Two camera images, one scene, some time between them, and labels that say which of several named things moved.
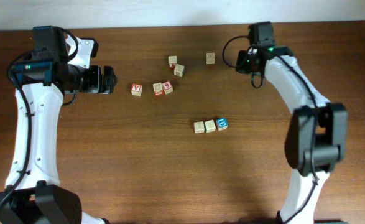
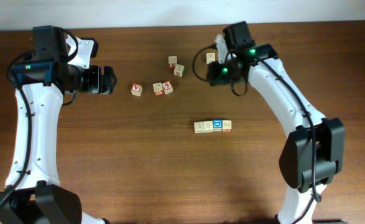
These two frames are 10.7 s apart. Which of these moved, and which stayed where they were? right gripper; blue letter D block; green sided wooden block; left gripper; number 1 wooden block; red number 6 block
Moved: blue letter D block; right gripper
Stayed: red number 6 block; number 1 wooden block; green sided wooden block; left gripper
